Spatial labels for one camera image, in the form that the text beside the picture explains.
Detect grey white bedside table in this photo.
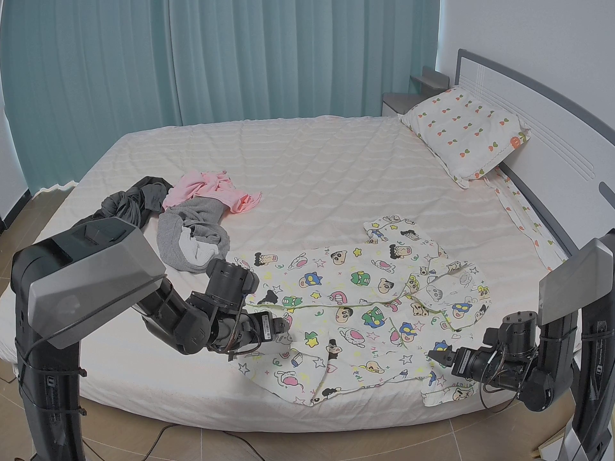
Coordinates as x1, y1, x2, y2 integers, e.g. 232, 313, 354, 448
382, 65, 450, 117

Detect bed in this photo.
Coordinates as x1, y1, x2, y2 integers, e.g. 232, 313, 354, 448
0, 48, 615, 433

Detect white printed pillow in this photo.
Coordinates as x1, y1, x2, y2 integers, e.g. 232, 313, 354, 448
399, 86, 532, 190

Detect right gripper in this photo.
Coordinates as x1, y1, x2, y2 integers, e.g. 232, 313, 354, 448
428, 346, 487, 380

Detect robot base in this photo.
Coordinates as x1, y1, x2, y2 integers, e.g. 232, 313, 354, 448
562, 425, 595, 461

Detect blue-green curtain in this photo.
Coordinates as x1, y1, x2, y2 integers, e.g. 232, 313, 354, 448
168, 0, 444, 127
0, 0, 181, 197

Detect white printed pyjama top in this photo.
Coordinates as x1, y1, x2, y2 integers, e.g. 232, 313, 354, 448
225, 215, 491, 408

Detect pink garment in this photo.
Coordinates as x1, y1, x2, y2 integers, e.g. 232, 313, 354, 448
162, 170, 263, 214

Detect black cable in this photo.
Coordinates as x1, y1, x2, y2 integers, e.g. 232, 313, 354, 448
143, 422, 273, 461
480, 377, 518, 412

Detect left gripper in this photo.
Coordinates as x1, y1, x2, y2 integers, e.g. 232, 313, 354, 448
245, 309, 293, 349

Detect dark grey garment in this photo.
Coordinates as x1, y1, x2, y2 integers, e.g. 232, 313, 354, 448
76, 176, 174, 232

